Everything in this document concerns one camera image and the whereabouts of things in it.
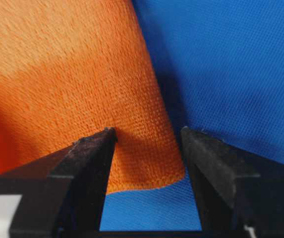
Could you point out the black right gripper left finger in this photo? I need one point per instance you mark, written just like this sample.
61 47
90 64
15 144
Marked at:
59 195

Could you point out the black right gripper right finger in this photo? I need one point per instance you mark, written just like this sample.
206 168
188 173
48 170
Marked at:
237 192

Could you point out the orange microfiber towel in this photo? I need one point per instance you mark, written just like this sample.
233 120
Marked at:
70 68

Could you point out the blue table cloth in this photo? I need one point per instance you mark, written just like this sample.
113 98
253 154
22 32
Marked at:
220 68

